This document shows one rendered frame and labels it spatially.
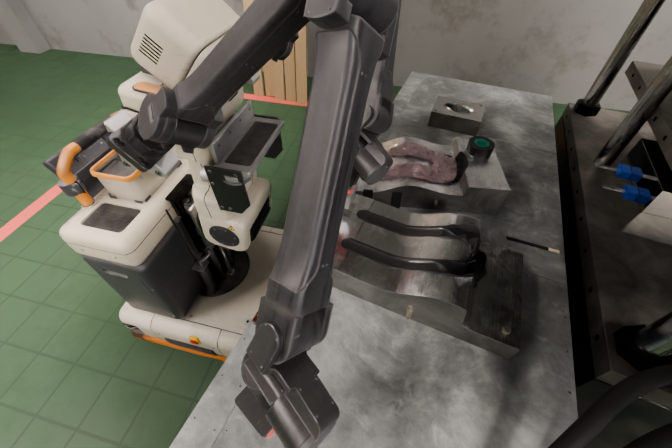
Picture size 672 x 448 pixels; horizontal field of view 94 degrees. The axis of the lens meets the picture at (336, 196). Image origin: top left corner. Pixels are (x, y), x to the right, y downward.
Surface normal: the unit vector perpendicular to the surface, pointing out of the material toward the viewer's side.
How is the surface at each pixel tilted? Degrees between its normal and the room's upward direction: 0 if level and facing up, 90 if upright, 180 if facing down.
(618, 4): 90
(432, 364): 0
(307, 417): 54
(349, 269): 2
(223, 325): 0
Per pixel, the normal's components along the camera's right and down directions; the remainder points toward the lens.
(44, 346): 0.00, -0.70
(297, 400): -0.60, -0.03
